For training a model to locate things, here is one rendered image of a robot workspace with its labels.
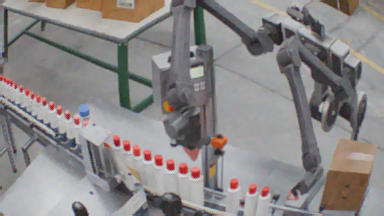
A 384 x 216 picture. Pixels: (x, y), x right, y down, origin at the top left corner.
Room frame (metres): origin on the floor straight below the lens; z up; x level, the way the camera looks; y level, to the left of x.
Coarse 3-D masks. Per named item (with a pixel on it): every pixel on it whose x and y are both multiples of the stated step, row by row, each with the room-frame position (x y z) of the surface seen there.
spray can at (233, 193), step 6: (234, 180) 2.44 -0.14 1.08; (234, 186) 2.42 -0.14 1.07; (228, 192) 2.42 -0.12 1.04; (234, 192) 2.41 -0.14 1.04; (228, 198) 2.42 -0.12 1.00; (234, 198) 2.41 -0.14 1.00; (228, 204) 2.42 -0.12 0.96; (234, 204) 2.41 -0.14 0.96; (228, 210) 2.42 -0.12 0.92; (234, 210) 2.41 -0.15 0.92
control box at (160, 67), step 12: (192, 48) 2.71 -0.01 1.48; (156, 60) 2.64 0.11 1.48; (192, 60) 2.63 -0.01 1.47; (204, 60) 2.64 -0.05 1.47; (156, 72) 2.62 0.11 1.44; (168, 72) 2.59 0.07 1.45; (204, 72) 2.63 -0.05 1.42; (156, 84) 2.63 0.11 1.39; (156, 96) 2.63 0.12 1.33; (204, 96) 2.63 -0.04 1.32
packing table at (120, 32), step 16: (16, 0) 5.47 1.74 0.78; (32, 16) 4.98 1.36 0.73; (48, 16) 4.76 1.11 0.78; (64, 16) 4.65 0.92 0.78; (80, 16) 4.57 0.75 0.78; (96, 16) 4.49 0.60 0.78; (160, 16) 4.31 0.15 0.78; (32, 32) 5.66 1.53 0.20; (80, 32) 4.45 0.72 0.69; (96, 32) 4.24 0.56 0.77; (112, 32) 4.18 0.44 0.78; (128, 32) 4.14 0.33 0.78; (64, 48) 5.15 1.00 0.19; (96, 64) 4.82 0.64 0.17; (128, 80) 4.16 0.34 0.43; (144, 80) 4.50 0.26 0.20; (128, 96) 4.15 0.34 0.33
